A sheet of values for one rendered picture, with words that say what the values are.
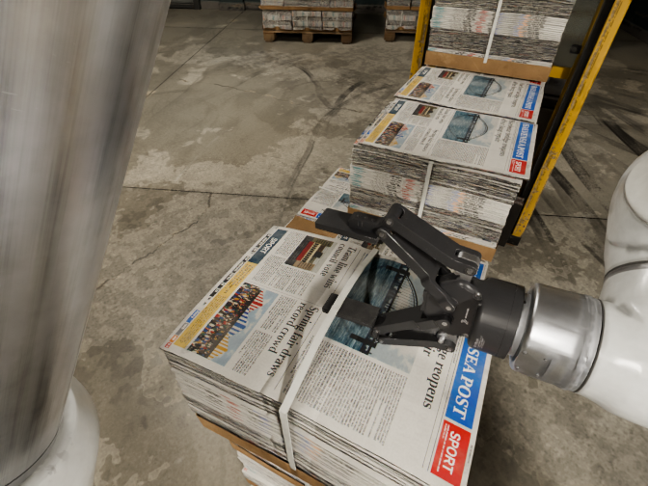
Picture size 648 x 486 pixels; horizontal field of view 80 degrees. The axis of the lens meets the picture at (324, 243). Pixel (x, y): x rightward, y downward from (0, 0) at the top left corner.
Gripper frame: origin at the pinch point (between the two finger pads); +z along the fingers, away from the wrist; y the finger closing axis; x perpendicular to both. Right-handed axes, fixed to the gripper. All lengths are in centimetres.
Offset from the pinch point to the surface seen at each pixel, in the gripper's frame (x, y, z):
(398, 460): -13.0, 10.8, -13.4
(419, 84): 88, 8, 15
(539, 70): 106, 7, -16
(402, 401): -7.0, 10.6, -11.8
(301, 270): 5.6, 9.3, 8.5
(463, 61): 106, 6, 6
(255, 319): -5.3, 9.3, 9.6
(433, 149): 51, 10, 0
